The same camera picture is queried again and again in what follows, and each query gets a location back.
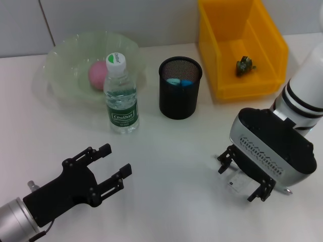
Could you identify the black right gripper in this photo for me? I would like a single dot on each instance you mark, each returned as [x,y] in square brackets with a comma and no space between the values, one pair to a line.
[246,166]

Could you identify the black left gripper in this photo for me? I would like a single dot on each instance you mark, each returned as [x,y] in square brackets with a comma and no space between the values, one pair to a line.
[65,189]

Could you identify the clear plastic ruler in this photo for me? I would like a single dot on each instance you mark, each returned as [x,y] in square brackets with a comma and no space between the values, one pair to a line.
[238,182]

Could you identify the grey white pen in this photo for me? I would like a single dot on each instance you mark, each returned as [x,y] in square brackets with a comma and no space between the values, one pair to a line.
[287,191]

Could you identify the clear green-label water bottle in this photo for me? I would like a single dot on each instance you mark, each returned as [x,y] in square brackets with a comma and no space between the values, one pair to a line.
[121,106]

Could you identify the pink toy peach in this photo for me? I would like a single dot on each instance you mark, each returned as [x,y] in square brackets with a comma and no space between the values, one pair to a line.
[97,75]

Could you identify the green plastic wrapper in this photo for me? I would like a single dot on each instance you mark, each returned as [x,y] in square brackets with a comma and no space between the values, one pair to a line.
[243,66]

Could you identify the blue cyan scissors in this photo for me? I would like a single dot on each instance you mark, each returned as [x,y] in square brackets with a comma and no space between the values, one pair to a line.
[176,82]

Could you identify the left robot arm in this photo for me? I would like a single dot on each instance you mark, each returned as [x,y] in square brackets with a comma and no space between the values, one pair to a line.
[15,216]

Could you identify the black mesh pen holder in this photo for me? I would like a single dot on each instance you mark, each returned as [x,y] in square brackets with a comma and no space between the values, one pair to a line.
[178,103]

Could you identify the translucent green fruit plate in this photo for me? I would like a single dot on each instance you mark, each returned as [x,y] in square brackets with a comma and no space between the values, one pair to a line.
[68,60]

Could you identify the yellow plastic bin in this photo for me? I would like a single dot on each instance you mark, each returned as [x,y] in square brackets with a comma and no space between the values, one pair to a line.
[265,83]

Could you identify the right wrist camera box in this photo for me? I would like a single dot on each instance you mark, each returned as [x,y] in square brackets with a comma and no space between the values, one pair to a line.
[275,148]

